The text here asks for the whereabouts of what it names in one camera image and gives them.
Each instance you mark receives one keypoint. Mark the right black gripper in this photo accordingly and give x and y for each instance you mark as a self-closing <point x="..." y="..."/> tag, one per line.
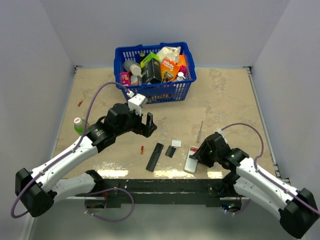
<point x="201" y="154"/>

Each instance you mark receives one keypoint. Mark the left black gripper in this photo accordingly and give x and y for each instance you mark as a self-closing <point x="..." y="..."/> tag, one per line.
<point x="144" y="129"/>

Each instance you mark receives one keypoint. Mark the white red remote control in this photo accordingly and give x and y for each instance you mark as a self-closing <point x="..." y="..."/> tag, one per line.
<point x="190" y="165"/>

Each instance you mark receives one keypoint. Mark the white battery cover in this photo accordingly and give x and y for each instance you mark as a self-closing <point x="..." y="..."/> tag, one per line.
<point x="176" y="143"/>

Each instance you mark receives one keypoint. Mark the black battery cover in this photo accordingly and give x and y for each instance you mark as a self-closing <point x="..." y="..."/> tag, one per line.
<point x="170" y="151"/>

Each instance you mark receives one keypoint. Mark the black remote control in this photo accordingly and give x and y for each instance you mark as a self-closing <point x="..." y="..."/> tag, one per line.
<point x="154" y="157"/>

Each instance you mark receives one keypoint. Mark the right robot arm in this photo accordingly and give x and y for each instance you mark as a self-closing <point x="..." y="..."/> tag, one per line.
<point x="295" y="209"/>

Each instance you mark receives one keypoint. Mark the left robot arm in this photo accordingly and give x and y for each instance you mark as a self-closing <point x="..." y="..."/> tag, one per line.
<point x="40" y="188"/>

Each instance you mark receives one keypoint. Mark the orange label bottle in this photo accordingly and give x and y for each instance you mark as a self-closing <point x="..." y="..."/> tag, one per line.
<point x="135" y="80"/>

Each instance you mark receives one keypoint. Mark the pink packet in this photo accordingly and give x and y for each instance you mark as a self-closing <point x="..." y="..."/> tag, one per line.
<point x="125" y="79"/>

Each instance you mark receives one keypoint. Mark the white pump bottle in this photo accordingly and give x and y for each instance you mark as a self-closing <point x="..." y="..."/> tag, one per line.
<point x="180" y="76"/>

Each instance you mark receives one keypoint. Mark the orange Gillette razor box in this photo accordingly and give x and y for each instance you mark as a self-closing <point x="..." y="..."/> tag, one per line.
<point x="169" y="70"/>

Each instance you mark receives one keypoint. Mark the grey white bottle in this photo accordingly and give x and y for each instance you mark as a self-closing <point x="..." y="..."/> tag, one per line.
<point x="133" y="68"/>

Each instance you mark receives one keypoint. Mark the black green carton box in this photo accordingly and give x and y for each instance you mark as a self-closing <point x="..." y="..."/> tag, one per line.
<point x="150" y="69"/>

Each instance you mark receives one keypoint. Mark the green orange drink bottle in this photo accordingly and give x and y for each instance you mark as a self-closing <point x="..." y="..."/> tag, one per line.
<point x="80" y="125"/>

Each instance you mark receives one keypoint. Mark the crumpled white paper bag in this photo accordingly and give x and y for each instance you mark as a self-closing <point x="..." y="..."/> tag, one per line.
<point x="170" y="53"/>

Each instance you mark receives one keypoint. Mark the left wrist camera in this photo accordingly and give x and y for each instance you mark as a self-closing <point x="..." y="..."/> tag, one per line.
<point x="136" y="102"/>

